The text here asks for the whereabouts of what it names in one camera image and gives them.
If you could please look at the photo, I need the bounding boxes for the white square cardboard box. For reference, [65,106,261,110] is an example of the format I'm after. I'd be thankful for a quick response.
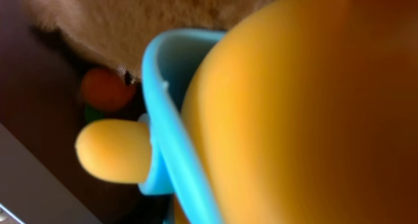
[0,0,151,224]

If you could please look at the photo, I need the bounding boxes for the orange duck toy blue shirt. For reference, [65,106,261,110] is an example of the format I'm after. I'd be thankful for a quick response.
[75,0,417,223]

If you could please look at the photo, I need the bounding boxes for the brown plush toy with carrot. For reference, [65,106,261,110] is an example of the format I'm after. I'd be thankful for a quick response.
[19,0,301,123]

